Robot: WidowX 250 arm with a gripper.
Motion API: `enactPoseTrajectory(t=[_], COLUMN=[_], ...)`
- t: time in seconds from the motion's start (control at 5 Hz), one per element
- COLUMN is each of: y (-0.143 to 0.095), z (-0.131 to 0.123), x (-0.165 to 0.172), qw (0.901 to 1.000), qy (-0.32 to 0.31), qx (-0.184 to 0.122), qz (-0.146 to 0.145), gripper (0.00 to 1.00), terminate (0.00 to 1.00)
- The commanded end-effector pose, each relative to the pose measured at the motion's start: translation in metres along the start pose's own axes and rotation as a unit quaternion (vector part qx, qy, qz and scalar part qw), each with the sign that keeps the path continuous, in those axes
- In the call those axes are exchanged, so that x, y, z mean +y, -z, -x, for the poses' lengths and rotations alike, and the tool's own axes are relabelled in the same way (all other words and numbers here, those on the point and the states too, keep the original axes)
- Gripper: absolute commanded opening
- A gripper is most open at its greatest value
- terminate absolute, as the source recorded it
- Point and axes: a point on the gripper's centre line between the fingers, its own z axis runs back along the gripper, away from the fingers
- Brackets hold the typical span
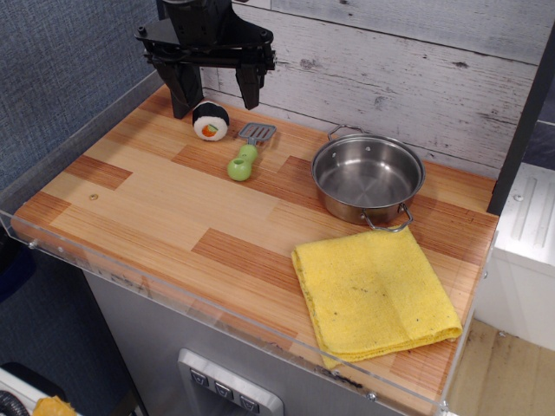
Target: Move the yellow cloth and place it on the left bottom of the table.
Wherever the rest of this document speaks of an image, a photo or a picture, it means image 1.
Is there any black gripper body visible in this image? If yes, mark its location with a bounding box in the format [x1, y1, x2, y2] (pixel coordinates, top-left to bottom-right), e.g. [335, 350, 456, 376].
[135, 1, 276, 72]

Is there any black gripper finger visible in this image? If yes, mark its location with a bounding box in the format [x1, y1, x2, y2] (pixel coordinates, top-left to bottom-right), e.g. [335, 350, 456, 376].
[152, 57, 203, 105]
[236, 65, 265, 109]

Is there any yellow towel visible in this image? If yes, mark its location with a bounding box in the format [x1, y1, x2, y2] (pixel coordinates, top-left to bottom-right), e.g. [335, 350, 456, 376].
[291, 229, 462, 369]

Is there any plush sushi roll toy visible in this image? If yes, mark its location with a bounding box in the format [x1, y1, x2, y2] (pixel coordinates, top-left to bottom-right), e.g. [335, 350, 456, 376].
[193, 101, 230, 141]

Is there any stainless steel pot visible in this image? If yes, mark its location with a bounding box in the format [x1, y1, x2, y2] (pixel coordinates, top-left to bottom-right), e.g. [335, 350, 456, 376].
[310, 125, 426, 233]

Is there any silver dispenser panel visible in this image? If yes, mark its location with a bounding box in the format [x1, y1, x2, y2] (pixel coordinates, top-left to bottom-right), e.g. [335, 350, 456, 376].
[178, 348, 284, 415]

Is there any white appliance on right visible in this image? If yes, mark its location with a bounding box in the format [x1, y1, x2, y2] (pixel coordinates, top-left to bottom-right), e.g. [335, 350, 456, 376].
[473, 163, 554, 350]

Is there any yellow object bottom left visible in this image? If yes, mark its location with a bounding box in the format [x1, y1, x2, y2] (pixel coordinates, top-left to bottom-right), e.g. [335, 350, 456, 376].
[32, 396, 77, 416]

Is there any dark vertical frame post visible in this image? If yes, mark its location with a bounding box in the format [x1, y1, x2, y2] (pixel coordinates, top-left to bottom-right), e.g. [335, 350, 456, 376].
[155, 0, 205, 120]

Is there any green handled toy spatula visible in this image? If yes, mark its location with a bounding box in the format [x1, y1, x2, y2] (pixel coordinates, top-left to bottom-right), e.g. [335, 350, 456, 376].
[227, 122, 277, 182]

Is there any dark right frame post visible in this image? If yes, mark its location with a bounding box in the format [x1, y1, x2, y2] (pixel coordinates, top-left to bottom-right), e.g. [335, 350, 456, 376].
[486, 26, 554, 216]

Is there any clear acrylic guard rail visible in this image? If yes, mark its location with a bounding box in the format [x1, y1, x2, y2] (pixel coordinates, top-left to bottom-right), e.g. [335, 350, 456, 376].
[0, 68, 500, 416]

